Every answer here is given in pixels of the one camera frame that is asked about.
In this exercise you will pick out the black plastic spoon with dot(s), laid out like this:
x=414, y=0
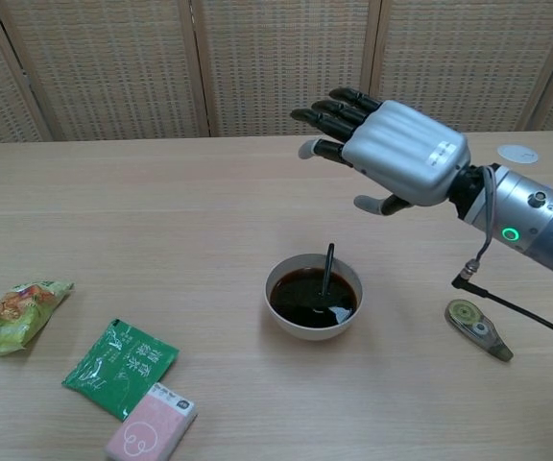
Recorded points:
x=327, y=274

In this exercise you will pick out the green snack bag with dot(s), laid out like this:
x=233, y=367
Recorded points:
x=15, y=317

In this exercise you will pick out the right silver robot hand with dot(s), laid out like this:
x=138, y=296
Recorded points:
x=406, y=149

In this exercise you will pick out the pink tissue pack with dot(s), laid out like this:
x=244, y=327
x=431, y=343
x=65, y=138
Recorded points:
x=151, y=427

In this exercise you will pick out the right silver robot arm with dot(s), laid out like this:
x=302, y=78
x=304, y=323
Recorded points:
x=531, y=221

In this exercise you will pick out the white bowl of dark liquid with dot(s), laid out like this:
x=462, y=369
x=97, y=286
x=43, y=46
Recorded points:
x=300, y=329

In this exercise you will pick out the white round table cap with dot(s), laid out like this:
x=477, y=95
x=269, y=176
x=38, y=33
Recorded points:
x=518, y=153

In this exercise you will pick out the green tea sachet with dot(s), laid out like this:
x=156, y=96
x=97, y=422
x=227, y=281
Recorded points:
x=118, y=370

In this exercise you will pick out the woven folding screen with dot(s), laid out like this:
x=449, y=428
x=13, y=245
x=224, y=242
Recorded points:
x=185, y=67

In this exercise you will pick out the green correction tape dispenser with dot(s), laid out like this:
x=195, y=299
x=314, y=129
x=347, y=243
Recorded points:
x=478, y=329

